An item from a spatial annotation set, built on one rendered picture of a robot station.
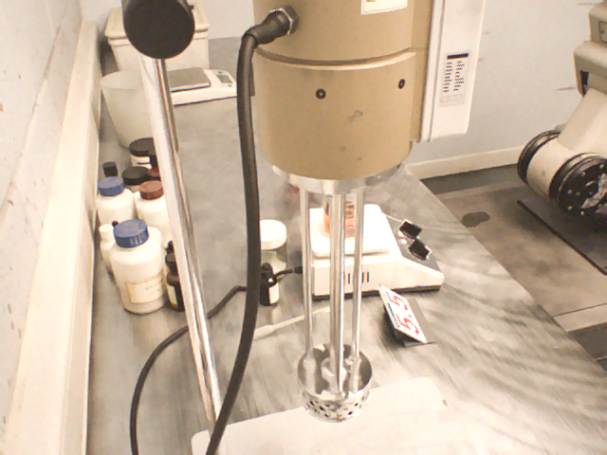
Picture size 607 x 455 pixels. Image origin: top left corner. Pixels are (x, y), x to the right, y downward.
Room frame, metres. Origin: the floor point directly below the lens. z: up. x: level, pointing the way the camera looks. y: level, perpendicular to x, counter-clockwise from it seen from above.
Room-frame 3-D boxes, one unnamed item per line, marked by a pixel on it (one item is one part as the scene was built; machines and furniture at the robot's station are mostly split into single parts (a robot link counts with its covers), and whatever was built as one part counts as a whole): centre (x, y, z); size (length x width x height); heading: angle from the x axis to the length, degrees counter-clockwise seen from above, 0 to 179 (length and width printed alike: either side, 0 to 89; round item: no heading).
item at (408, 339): (0.59, -0.14, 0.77); 0.09 x 0.06 x 0.04; 8
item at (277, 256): (0.72, 0.06, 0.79); 0.06 x 0.06 x 0.08
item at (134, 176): (0.97, 0.32, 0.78); 0.05 x 0.05 x 0.06
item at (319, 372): (0.35, -0.02, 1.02); 0.07 x 0.07 x 0.25
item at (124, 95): (1.27, 0.39, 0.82); 0.18 x 0.13 x 0.15; 21
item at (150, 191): (0.82, 0.25, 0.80); 0.06 x 0.06 x 0.11
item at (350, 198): (0.70, -0.06, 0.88); 0.07 x 0.06 x 0.08; 110
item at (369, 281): (0.71, -0.09, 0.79); 0.22 x 0.13 x 0.08; 95
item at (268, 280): (0.65, 0.05, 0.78); 0.03 x 0.03 x 0.07
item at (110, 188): (0.83, 0.32, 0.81); 0.06 x 0.06 x 0.11
